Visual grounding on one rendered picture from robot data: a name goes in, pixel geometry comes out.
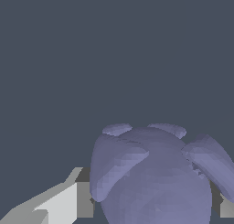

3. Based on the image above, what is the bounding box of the lavender blue animal figure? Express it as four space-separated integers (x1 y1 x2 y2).
89 123 234 224

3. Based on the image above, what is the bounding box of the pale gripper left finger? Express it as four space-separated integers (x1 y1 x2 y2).
0 166 95 224

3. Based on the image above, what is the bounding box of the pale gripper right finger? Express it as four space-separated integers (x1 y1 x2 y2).
209 181 234 219

